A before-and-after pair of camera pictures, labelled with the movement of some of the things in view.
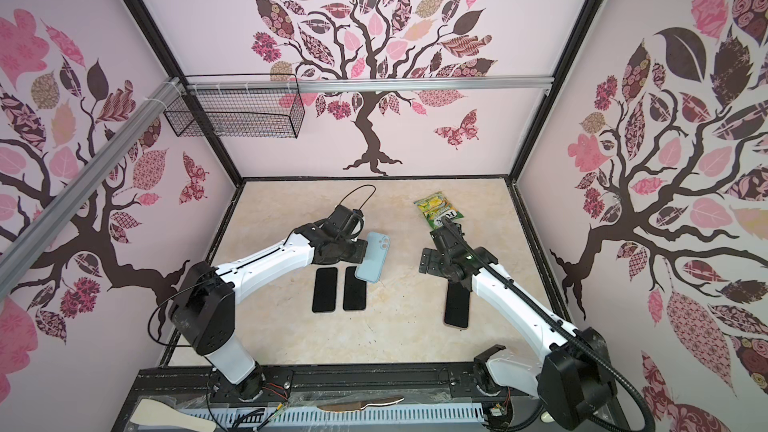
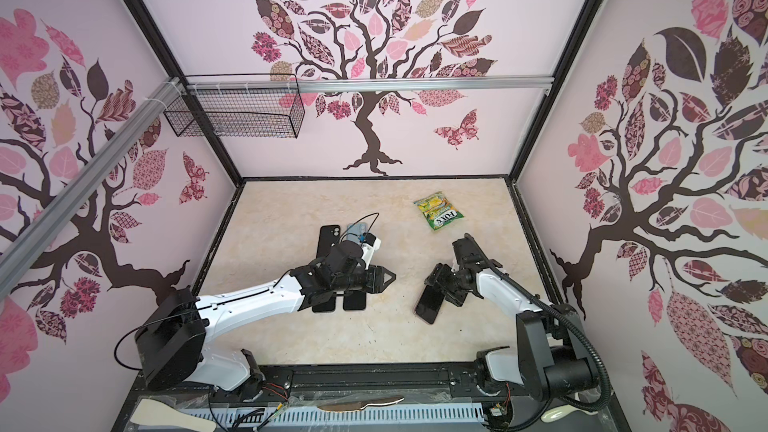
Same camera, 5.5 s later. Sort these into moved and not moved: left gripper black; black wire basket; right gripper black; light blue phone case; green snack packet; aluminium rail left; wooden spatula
Moved: left gripper black; right gripper black; light blue phone case
Not moved: green snack packet; black wire basket; aluminium rail left; wooden spatula
